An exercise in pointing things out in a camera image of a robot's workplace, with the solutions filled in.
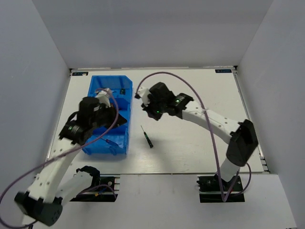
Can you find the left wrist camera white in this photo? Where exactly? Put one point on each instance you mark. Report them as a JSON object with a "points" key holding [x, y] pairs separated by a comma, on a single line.
{"points": [[103, 95]]}

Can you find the stubby screwdriver orange cap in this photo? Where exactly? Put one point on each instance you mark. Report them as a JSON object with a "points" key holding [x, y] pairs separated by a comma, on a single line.
{"points": [[123, 91]]}

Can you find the right corner label sticker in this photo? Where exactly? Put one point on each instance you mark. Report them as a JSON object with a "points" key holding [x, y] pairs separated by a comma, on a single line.
{"points": [[223, 70]]}

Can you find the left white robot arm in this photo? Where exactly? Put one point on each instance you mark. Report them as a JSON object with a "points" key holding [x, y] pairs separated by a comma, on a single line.
{"points": [[45, 197]]}

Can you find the left corner label sticker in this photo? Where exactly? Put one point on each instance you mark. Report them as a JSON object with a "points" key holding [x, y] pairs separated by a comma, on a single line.
{"points": [[79, 73]]}

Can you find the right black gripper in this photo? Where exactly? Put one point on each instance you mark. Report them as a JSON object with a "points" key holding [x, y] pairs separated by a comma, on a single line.
{"points": [[147, 109]]}

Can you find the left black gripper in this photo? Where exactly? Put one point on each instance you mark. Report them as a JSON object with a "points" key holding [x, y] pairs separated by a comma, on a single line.
{"points": [[113, 112]]}

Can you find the corner label sticker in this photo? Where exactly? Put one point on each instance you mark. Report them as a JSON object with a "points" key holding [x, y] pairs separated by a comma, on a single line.
{"points": [[223, 70], [79, 73]]}

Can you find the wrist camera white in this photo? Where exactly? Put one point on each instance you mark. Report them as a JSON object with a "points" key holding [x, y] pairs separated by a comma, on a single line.
{"points": [[142, 93], [103, 95]]}

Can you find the black green precision screwdriver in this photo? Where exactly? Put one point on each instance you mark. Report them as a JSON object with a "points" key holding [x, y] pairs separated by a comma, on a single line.
{"points": [[147, 138]]}

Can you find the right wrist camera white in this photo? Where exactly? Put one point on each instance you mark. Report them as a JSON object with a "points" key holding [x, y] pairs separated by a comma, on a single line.
{"points": [[142, 93]]}

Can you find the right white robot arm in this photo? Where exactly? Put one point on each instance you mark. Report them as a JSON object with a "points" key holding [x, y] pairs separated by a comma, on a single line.
{"points": [[240, 136]]}

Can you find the blue plastic bin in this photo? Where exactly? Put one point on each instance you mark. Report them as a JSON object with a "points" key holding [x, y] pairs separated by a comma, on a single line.
{"points": [[120, 134]]}

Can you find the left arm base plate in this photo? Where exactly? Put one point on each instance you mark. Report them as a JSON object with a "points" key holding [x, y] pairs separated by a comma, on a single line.
{"points": [[105, 190]]}

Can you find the blue handled screwdriver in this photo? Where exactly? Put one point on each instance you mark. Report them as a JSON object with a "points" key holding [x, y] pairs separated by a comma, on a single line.
{"points": [[102, 141]]}

